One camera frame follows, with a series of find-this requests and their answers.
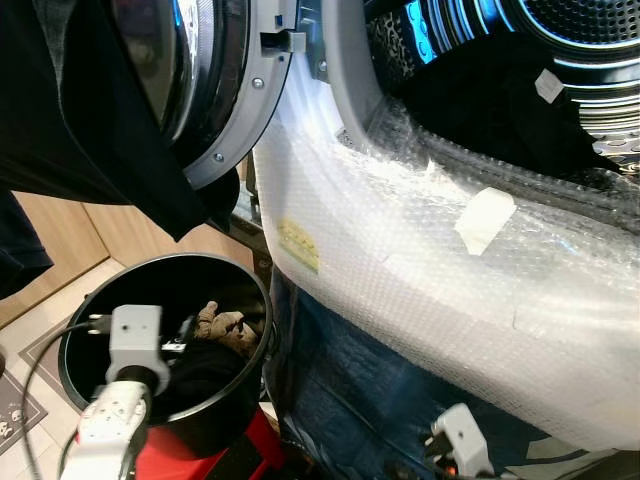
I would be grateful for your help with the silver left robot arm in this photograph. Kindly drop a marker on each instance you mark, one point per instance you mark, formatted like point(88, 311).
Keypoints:
point(110, 430)

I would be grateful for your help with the white front-loading washing machine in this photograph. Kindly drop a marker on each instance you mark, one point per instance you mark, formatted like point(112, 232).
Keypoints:
point(345, 70)

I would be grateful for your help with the black round laundry bucket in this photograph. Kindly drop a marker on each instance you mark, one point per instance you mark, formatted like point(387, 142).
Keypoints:
point(215, 415)

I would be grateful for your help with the red plastic stool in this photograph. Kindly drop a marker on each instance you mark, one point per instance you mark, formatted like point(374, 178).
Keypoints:
point(165, 462)

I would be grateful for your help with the yellow sticker label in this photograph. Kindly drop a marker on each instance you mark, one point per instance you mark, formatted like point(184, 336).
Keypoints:
point(298, 245)

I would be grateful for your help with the dark blue denim cloth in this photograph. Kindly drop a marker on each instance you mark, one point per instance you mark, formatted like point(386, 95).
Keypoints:
point(350, 390)

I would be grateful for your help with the skull pattern floor mat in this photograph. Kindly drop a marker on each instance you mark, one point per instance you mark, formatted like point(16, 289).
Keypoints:
point(15, 415)

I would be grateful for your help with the dark navy cloth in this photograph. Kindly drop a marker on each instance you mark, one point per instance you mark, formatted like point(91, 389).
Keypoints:
point(15, 250)

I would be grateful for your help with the grey round washer door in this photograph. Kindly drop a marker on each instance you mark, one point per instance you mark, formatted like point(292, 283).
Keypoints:
point(255, 90)

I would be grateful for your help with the large black hanging garment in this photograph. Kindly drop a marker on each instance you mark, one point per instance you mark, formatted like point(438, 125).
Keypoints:
point(70, 100)

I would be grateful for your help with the clear bubble wrap sheet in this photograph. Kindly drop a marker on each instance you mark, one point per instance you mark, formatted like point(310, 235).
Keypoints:
point(450, 300)

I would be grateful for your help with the white tape strip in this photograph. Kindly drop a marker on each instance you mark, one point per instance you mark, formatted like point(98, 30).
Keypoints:
point(485, 220)

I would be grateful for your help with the steel washer drum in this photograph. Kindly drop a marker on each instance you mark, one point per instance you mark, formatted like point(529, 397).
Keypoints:
point(590, 30)

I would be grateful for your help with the black garment with white tag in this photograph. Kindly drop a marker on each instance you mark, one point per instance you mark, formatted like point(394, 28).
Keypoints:
point(480, 110)

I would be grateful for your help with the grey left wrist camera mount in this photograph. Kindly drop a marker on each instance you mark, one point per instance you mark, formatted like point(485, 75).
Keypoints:
point(135, 335)

